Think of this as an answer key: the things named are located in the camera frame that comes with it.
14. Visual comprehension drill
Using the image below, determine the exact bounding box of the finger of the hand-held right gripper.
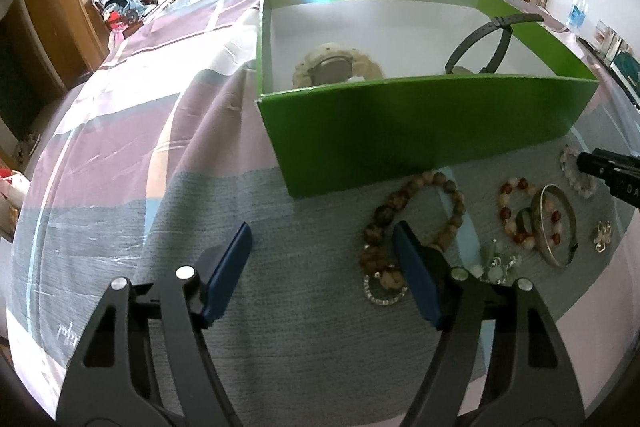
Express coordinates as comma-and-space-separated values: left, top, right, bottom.
576, 148, 640, 180

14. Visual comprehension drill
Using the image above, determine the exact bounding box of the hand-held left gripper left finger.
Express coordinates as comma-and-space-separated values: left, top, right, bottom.
56, 222, 253, 427

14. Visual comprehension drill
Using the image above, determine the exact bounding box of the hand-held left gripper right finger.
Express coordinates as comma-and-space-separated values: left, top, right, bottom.
391, 221, 586, 427

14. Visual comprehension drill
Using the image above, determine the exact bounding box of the pink crystal bead bracelet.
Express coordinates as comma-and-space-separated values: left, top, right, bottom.
560, 144, 598, 200

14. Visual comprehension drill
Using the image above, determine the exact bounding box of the small rhinestone ring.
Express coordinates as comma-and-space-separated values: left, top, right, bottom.
363, 274, 408, 306

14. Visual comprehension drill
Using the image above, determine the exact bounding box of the small gold brooch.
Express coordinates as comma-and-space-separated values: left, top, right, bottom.
592, 221, 615, 254

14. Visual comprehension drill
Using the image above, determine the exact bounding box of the brown wooden bead bracelet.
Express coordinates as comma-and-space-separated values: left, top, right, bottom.
358, 172, 467, 292

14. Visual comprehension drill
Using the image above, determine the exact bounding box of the pale green jade pendant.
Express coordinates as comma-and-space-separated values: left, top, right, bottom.
467, 239, 523, 285

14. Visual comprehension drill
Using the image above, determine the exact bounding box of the silver bangle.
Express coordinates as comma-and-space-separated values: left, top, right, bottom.
531, 184, 580, 269

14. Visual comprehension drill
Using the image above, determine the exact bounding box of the red and white bead bracelet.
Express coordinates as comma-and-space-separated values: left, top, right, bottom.
497, 177, 563, 250

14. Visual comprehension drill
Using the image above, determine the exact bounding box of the green cardboard box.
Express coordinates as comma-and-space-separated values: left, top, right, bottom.
255, 0, 600, 198

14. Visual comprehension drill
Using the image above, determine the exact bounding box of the framed picture on table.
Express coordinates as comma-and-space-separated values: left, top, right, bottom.
612, 49, 640, 102

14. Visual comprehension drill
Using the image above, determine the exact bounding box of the stack of light books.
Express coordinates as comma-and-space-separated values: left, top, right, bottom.
592, 19, 628, 58

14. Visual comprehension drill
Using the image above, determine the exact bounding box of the clear plastic water bottle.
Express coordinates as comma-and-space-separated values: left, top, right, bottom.
567, 0, 592, 32

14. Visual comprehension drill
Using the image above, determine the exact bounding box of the pile of clothes and bags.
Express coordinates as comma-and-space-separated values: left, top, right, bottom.
92, 0, 151, 32

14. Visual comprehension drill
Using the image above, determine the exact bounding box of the wooden cabinet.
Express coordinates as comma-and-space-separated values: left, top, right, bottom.
0, 0, 108, 142

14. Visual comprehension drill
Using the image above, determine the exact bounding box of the black watch strap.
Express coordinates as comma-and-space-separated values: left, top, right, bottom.
445, 13, 545, 76

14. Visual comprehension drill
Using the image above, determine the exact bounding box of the beige beaded bracelet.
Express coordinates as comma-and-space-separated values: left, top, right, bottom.
292, 46, 385, 88

